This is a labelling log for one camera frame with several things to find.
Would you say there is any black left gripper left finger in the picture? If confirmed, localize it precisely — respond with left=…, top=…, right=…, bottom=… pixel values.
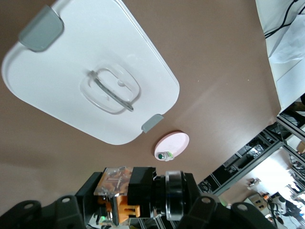
left=0, top=171, right=106, bottom=229

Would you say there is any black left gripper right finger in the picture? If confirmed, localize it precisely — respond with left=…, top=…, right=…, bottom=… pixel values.
left=176, top=173, right=282, bottom=229

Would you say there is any pink round plate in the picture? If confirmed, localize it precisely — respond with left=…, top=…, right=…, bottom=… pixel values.
left=153, top=130, right=191, bottom=162

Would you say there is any aluminium shelf rack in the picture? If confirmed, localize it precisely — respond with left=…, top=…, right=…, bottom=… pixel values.
left=197, top=95, right=305, bottom=203

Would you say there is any green push button switch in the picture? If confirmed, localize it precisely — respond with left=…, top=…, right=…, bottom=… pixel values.
left=156, top=151, right=176, bottom=162

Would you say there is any grey lid handle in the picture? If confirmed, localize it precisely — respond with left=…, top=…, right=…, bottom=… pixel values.
left=89, top=70, right=134, bottom=112

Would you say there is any white lidded storage box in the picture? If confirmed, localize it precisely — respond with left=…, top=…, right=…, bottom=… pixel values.
left=1, top=0, right=181, bottom=146

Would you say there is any grey box latch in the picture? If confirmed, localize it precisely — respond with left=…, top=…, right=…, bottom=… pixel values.
left=18, top=5, right=65, bottom=52
left=141, top=114, right=164, bottom=133

